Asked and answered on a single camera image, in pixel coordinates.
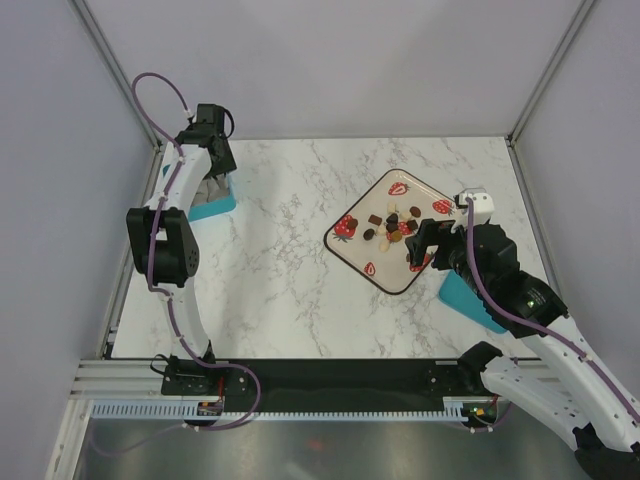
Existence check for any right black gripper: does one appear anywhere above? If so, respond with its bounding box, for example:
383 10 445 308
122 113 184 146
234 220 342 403
404 217 490 300

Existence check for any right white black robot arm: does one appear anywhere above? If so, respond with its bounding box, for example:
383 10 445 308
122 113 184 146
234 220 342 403
405 219 639 479

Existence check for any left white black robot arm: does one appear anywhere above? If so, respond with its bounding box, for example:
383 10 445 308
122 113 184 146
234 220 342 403
126 104 233 394

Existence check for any round caramel chocolate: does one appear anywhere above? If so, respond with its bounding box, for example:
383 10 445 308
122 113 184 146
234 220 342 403
390 230 403 243

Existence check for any teal chocolate box tray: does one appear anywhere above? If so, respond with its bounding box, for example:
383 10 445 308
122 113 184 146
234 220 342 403
163 162 236 222

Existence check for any strawberry pattern square plate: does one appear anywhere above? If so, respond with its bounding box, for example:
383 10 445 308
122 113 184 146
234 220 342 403
324 169 456 295

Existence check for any teal box lid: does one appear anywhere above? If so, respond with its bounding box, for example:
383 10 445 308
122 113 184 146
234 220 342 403
438 271 506 334

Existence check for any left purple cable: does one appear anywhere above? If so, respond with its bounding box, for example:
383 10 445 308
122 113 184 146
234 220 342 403
131 72 193 296

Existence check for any purple cable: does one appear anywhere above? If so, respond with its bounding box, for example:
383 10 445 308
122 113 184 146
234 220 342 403
131 72 193 296
464 196 640 416

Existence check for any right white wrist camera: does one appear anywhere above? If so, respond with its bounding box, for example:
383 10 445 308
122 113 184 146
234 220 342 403
451 188 495 232

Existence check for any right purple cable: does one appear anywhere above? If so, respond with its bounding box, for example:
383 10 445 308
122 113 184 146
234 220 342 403
464 196 640 416

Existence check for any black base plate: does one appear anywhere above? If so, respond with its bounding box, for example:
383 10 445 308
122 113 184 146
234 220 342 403
160 357 490 412

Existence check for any aluminium frame rail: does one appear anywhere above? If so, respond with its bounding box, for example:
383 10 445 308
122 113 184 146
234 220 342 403
70 359 163 400

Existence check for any slotted grey cable duct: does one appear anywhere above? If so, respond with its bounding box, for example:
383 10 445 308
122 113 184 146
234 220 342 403
90 398 471 423

